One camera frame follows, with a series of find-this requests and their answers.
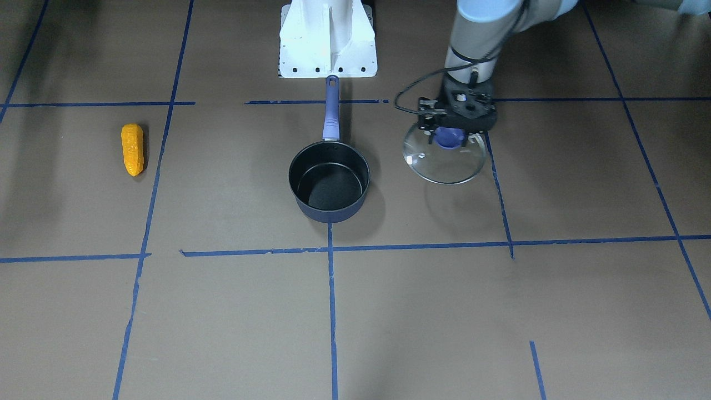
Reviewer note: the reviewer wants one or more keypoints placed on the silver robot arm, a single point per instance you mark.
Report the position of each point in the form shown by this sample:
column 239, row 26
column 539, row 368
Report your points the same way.
column 481, row 28

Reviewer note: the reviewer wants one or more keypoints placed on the white camera stand pillar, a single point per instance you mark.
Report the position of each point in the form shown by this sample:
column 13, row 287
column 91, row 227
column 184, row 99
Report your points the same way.
column 323, row 38

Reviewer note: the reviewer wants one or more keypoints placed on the glass pot lid blue knob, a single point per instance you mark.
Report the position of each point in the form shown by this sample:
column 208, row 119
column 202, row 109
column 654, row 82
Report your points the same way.
column 447, row 156

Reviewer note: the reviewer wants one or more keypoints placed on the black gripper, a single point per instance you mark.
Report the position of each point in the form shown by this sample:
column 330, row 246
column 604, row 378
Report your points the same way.
column 426, row 109

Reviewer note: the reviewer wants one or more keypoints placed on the dark blue saucepan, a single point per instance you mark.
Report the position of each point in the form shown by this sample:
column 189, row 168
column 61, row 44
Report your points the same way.
column 329, row 179

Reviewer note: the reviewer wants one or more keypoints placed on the yellow toy corn cob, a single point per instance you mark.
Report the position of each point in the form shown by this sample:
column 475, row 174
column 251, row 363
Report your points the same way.
column 132, row 141

